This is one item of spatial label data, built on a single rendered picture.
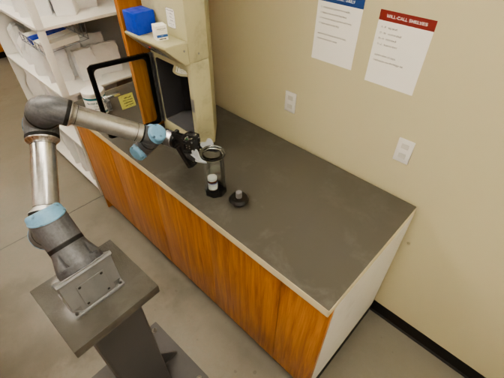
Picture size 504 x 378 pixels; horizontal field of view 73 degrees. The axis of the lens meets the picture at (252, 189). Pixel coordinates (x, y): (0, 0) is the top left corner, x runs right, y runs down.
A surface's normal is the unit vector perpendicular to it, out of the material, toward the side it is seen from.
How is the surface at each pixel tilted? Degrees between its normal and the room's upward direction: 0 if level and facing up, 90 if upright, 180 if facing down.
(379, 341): 0
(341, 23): 90
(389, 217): 0
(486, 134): 90
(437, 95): 90
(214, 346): 0
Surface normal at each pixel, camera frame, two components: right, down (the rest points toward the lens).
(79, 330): 0.00, -0.74
